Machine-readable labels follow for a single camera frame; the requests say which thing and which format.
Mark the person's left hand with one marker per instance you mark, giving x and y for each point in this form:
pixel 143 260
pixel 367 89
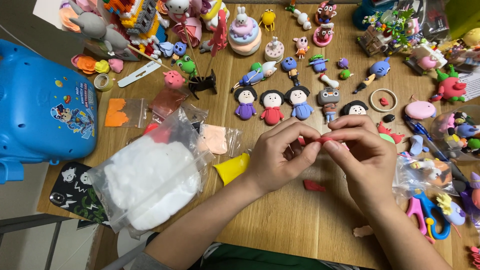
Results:
pixel 272 157

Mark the person's right hand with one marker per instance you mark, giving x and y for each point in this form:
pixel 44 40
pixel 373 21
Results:
pixel 371 165

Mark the thin red clay strip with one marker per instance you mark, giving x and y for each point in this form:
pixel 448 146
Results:
pixel 324 140

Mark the green clay ball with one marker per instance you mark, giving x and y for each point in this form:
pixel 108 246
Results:
pixel 388 139

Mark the red clay crab figure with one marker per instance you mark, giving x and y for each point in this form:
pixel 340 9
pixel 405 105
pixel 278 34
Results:
pixel 392 132

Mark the yellow clay lump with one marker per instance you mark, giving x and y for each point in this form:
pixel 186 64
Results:
pixel 232 168

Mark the red-dressed clay doll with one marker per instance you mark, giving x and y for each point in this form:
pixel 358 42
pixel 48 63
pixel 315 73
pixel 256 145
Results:
pixel 272 110

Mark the light blue clay piece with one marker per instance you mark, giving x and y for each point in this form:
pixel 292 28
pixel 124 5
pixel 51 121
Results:
pixel 416 145

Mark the black clay ball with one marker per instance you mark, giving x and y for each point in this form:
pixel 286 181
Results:
pixel 389 118

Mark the red clay lump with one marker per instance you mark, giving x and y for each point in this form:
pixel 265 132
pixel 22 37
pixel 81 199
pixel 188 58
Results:
pixel 313 185

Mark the bag of peach clay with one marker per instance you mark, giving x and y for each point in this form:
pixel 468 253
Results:
pixel 219 138

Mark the clear bag of clay figures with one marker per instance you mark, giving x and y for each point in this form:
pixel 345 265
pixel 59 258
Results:
pixel 427 172

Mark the purple-dressed clay doll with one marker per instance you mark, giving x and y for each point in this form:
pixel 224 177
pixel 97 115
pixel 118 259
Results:
pixel 246 105

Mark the blue pen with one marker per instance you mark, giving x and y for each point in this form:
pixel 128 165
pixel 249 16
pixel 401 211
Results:
pixel 416 127

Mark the black-haired clay doll head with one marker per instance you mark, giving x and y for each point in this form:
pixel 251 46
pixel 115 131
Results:
pixel 355 108

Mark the blue-dressed clay doll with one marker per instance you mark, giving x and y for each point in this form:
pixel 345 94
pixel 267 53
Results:
pixel 299 105

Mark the tiny red clay bit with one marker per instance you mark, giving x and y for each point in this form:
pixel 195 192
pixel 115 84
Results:
pixel 384 101

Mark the peach clay scrap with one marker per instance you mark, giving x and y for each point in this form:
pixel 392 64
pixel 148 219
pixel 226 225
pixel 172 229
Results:
pixel 363 231

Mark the pink oval clay disc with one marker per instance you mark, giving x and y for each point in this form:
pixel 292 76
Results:
pixel 420 110

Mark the grey robot clay figure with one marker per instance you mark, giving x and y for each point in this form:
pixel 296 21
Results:
pixel 329 98

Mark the pink and blue scissors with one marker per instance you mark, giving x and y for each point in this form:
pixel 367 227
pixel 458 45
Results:
pixel 431 217

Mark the black and yellow clay figure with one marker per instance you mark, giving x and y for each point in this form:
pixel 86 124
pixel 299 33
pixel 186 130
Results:
pixel 365 84

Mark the white-hooded blue clay figure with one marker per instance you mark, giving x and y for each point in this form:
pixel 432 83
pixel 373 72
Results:
pixel 255 77

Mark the clear jar of clay figures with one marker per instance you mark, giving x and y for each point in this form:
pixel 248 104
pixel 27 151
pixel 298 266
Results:
pixel 459 133

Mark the white bowling pin clay figure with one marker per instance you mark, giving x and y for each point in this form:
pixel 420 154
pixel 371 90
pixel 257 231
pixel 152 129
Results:
pixel 329 80

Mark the small green clay bird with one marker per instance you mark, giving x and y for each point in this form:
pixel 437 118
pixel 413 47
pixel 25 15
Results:
pixel 345 74

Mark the blue-headed clay figure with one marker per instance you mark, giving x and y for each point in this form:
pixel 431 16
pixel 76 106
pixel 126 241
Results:
pixel 289 64

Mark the purple unicorn clay figure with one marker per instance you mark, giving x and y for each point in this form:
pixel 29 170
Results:
pixel 453 213

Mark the blue whale clay figure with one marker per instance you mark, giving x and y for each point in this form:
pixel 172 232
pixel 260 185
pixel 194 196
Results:
pixel 379 68

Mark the black stick holder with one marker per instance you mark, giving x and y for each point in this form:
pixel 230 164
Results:
pixel 204 84

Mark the person's green garment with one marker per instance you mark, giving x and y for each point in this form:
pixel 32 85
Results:
pixel 262 260

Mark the green alien clay figure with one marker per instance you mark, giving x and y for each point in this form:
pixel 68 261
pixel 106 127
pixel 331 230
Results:
pixel 318 63

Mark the small clay cake with rabbit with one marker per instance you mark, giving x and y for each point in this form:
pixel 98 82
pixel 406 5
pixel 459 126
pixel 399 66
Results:
pixel 274 52

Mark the small purple clay ball figure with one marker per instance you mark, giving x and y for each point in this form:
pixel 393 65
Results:
pixel 343 63

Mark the purple witch clay figure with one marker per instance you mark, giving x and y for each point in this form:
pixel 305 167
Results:
pixel 473 195

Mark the red dinosaur clay figure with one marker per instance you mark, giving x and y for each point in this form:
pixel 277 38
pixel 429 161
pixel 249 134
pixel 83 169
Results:
pixel 450 88

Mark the bag of red and black clay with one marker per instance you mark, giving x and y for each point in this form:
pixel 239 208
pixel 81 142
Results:
pixel 161 133

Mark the bag of brown clay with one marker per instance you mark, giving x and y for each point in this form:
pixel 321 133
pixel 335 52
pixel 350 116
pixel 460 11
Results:
pixel 168 102

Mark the bag of white clay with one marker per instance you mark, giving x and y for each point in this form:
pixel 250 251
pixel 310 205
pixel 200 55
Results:
pixel 153 183

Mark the white building block house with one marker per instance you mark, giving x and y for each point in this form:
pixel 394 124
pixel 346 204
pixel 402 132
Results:
pixel 425 56

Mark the green frog clay figure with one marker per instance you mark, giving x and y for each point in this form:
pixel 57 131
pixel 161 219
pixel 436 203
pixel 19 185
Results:
pixel 186 66

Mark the pink pig head on stick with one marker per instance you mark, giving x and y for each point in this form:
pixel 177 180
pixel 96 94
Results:
pixel 173 80

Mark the large clay cake with rabbit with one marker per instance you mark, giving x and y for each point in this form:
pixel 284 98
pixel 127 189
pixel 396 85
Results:
pixel 244 33

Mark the printed paper sheet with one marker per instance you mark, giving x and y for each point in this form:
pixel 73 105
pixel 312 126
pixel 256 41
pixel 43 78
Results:
pixel 472 86

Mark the small grey clay mouse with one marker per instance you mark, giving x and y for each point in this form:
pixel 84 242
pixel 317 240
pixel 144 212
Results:
pixel 205 45

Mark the pink potato clay figure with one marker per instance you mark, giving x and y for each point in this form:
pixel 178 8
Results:
pixel 323 34

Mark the building block flower set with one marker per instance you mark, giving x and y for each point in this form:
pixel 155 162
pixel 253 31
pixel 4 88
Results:
pixel 386 32

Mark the red clay seahorse on stick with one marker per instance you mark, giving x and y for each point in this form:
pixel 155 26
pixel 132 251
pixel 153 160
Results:
pixel 220 33

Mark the yellow dog clay figure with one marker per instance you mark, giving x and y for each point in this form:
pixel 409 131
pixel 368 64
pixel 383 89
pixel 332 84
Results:
pixel 267 19

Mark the pink ridged clay piece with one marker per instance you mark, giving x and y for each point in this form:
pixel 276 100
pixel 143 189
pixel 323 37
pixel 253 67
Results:
pixel 476 257

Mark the blue alien clay figure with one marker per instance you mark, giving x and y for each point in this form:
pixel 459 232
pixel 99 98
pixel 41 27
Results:
pixel 180 49

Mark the white snowman clay figure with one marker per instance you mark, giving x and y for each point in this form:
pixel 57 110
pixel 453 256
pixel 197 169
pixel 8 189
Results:
pixel 302 17

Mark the pink clay rose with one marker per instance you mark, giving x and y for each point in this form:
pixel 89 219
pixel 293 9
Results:
pixel 189 32

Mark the pale blue clay flower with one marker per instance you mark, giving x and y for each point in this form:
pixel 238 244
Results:
pixel 167 48

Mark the teal container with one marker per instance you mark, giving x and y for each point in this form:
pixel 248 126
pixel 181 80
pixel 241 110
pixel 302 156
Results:
pixel 363 13

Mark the brown potato clay figure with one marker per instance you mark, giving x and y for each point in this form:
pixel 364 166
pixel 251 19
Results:
pixel 326 11

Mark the white plastic tool card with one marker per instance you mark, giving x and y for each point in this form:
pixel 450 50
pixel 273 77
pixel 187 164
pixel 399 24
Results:
pixel 138 74

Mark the white and yellow unicorn figure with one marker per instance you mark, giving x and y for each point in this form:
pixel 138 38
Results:
pixel 213 11

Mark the wooden stick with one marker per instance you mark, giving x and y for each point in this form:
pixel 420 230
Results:
pixel 150 57

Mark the bag of orange clay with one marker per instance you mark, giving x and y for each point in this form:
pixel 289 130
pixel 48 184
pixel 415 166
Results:
pixel 118 112

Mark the clear plastic bag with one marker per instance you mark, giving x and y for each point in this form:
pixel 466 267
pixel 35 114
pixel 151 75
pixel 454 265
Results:
pixel 435 17

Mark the yellow clay ball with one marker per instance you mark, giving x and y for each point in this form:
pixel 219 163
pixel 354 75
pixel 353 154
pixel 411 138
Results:
pixel 473 37

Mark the yellow-green box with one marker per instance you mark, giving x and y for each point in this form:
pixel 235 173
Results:
pixel 463 13

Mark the white cat clay figure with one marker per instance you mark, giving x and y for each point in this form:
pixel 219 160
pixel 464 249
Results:
pixel 177 7

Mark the pink clay flower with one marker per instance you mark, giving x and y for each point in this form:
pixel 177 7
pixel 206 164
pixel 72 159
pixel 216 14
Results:
pixel 116 65

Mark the tape roll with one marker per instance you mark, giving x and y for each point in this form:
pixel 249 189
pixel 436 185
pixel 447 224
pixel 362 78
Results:
pixel 102 83

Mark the colourful building block model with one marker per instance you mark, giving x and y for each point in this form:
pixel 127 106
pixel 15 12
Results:
pixel 142 22

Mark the yellow clay flower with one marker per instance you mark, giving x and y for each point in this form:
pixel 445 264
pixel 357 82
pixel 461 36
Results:
pixel 102 66

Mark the black phone with white print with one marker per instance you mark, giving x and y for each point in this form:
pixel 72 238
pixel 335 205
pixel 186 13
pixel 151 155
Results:
pixel 73 191

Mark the orange clay flower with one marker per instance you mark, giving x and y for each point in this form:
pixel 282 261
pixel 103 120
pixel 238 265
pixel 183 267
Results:
pixel 85 64

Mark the grey rabbit-eared figure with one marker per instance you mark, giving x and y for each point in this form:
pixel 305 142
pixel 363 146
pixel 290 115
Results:
pixel 97 28

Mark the blue plastic toy case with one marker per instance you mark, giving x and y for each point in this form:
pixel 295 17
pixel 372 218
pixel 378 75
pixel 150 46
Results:
pixel 41 112

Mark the peach clay flower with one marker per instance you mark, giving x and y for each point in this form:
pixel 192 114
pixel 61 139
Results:
pixel 69 18

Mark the grey metal chair frame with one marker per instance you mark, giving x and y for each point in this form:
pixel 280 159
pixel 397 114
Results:
pixel 33 225

